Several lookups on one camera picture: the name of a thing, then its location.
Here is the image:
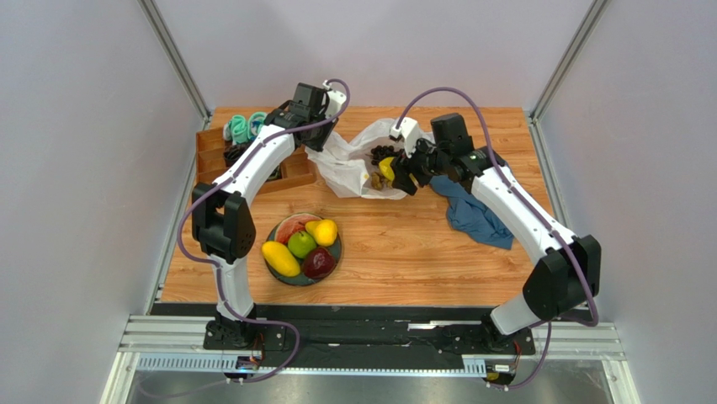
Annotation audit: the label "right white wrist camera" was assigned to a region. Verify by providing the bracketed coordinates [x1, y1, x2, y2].
[389, 118, 422, 157]

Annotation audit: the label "green white rolled socks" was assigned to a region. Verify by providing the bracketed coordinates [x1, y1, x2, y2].
[222, 111, 267, 145]

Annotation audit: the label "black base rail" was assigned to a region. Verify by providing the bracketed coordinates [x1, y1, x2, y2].
[151, 303, 595, 371]

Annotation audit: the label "fake dark red plum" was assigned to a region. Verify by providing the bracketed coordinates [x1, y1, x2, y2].
[301, 247, 337, 279]

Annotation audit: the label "fake green apple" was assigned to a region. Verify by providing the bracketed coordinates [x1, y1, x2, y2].
[287, 231, 318, 259]

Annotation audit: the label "fake yellow pear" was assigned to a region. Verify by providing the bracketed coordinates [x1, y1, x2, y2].
[305, 219, 338, 247]

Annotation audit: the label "aluminium frame post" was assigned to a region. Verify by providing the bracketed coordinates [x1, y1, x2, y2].
[530, 0, 611, 122]
[138, 0, 212, 125]

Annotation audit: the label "blue cloth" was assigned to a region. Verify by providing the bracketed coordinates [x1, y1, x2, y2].
[429, 176, 514, 250]

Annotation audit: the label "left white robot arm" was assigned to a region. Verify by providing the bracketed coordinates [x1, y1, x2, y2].
[183, 79, 351, 349]

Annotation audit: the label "fake watermelon slice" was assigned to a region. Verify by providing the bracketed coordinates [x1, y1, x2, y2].
[272, 213, 321, 245]

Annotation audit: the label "white plastic bag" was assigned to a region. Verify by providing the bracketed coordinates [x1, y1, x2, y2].
[306, 118, 407, 200]

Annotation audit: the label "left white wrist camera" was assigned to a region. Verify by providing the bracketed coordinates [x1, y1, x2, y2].
[322, 78, 350, 119]

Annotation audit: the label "right aluminium frame post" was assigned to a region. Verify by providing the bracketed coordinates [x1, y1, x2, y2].
[530, 0, 611, 122]

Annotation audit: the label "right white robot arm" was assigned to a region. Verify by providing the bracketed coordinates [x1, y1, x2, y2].
[389, 113, 602, 352]

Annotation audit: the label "fake green starfruit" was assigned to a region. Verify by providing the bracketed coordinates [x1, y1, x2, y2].
[379, 157, 396, 182]

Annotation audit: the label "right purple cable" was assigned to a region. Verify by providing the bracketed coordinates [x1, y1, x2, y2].
[395, 87, 601, 391]

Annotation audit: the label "left aluminium frame post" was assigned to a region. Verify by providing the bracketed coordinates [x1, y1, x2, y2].
[138, 0, 212, 125]

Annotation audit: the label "fake yellow mango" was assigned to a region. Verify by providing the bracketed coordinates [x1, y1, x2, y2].
[261, 241, 300, 278]

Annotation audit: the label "dark blue ceramic plate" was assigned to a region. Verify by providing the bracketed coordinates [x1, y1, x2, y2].
[261, 213, 343, 286]

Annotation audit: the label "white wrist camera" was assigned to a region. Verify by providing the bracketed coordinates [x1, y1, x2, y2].
[322, 78, 350, 119]
[389, 118, 422, 157]

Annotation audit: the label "wooden compartment tray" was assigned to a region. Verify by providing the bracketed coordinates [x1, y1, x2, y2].
[195, 128, 316, 194]

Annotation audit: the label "black coiled cable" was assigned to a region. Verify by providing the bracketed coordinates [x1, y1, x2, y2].
[224, 143, 250, 167]

